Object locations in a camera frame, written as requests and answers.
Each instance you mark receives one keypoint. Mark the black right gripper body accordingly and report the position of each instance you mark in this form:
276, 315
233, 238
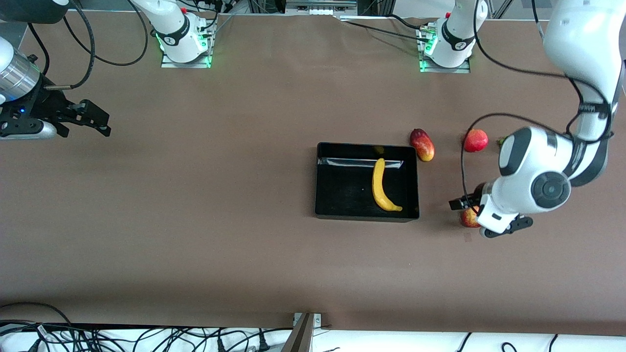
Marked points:
45, 106

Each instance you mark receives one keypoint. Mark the red yellow apple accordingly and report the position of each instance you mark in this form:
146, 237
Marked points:
470, 218

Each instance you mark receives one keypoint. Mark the yellow banana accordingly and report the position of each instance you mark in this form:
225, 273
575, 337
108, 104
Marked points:
377, 188

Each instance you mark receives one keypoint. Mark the black rectangular plastic box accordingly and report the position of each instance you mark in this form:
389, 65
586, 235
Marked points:
342, 190

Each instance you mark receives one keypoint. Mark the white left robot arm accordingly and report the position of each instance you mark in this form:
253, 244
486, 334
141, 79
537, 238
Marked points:
547, 186

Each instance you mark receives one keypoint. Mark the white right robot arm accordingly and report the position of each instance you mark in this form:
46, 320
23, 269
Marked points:
173, 29

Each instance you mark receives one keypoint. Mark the red pomegranate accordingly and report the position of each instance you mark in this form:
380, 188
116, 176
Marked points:
477, 142

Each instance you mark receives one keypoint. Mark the red yellow mango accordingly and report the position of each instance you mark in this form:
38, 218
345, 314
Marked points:
423, 145

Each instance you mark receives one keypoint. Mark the silver mounting plate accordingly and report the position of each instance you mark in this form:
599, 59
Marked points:
318, 320

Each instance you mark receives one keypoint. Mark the aluminium beam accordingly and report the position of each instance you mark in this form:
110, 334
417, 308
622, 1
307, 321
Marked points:
301, 337

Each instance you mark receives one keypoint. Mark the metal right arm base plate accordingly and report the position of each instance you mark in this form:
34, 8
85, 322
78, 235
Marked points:
168, 63

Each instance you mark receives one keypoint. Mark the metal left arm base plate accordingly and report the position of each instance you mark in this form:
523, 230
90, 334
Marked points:
463, 70

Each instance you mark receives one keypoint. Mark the silver aluminium rail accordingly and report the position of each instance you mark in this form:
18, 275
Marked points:
320, 10

